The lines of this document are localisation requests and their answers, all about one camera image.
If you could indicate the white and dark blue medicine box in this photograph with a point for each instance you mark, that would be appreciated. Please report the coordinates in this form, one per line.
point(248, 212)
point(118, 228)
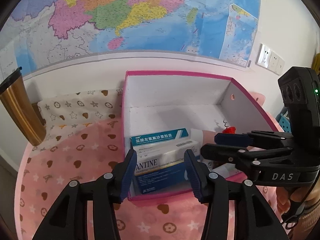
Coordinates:
point(160, 173)

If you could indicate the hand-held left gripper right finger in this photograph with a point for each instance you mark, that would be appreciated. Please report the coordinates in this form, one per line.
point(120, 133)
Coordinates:
point(193, 175)

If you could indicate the blue plastic basket rack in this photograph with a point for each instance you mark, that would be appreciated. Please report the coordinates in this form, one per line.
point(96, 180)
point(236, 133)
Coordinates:
point(283, 123)

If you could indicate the person's right forearm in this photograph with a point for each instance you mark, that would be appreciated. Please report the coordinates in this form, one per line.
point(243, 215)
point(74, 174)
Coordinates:
point(312, 220)

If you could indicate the cream patterned cloth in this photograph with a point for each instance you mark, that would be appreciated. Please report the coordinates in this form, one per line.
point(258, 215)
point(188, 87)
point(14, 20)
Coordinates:
point(75, 107)

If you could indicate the person's right hand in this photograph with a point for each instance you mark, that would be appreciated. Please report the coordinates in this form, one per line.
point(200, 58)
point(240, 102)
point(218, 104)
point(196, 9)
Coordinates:
point(282, 197)

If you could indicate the gold tumbler with black lid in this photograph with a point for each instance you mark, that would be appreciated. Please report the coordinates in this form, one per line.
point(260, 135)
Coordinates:
point(17, 110)

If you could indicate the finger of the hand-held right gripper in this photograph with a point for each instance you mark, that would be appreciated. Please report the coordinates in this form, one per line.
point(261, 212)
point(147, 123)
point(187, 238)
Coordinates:
point(230, 138)
point(220, 152)

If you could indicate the white wall socket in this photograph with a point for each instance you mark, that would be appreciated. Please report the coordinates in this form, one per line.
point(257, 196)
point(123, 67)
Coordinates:
point(282, 66)
point(275, 61)
point(263, 55)

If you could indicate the red corkscrew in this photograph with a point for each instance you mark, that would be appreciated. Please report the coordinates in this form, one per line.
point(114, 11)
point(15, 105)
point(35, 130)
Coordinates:
point(230, 130)

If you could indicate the pink tube with white cap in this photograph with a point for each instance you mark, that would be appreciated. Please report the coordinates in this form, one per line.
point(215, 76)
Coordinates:
point(207, 136)

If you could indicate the pink cardboard box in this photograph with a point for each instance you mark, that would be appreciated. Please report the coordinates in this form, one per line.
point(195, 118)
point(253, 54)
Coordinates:
point(175, 90)

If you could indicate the teal striped medicine box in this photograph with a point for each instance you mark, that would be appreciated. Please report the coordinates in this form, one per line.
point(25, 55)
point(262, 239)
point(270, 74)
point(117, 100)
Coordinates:
point(160, 137)

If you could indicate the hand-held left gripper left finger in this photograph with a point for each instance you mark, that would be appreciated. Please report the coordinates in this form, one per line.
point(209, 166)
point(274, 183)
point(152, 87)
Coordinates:
point(128, 172)

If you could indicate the colourful wall map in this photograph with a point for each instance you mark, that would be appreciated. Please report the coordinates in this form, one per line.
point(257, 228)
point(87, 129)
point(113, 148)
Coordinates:
point(125, 17)

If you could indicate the pink patterned blanket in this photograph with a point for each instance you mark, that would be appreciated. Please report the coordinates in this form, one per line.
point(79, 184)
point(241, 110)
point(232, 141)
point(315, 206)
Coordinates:
point(75, 155)

